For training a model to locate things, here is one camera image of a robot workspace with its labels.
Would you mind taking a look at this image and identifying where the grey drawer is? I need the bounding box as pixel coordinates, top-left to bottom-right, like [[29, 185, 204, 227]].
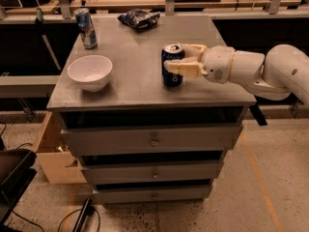
[[80, 161, 223, 185], [92, 185, 212, 204], [61, 124, 242, 157]]

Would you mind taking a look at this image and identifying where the black floor cable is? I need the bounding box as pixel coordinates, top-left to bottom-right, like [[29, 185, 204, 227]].
[[57, 206, 101, 232]]

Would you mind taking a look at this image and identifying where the blue chip bag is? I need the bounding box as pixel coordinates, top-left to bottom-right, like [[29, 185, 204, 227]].
[[118, 9, 160, 30]]

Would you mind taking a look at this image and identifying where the middle grey drawer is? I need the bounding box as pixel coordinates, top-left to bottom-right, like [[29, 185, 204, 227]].
[[80, 161, 223, 185]]

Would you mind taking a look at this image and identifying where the bottom grey drawer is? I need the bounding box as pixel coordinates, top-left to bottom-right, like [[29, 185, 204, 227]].
[[92, 185, 212, 204]]

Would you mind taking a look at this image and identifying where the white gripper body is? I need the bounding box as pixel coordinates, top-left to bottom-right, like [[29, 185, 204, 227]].
[[202, 45, 236, 84]]

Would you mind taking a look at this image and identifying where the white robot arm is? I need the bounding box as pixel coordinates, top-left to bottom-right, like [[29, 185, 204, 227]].
[[163, 44, 309, 107]]

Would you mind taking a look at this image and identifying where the white bowl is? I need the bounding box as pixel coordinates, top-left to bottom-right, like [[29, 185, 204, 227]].
[[68, 55, 113, 92]]

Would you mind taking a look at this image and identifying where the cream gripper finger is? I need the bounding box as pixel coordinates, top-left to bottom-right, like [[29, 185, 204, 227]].
[[183, 43, 207, 62], [163, 59, 209, 78]]

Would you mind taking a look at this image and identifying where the cardboard box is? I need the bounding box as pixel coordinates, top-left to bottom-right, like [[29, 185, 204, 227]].
[[33, 112, 86, 184]]

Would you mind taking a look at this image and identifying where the top grey drawer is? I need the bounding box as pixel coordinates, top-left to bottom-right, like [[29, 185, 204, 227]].
[[61, 124, 242, 157]]

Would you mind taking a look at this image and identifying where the grey drawer cabinet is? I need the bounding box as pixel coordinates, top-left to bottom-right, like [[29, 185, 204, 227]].
[[47, 15, 256, 191]]

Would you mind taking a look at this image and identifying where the black bin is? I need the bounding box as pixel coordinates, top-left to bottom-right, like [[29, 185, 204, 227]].
[[0, 149, 37, 225]]

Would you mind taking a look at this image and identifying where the blue pepsi can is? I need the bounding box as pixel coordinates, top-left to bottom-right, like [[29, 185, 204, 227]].
[[161, 42, 185, 87]]

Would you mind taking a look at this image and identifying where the redbull can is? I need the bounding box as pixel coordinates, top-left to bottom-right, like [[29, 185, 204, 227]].
[[74, 8, 98, 49]]

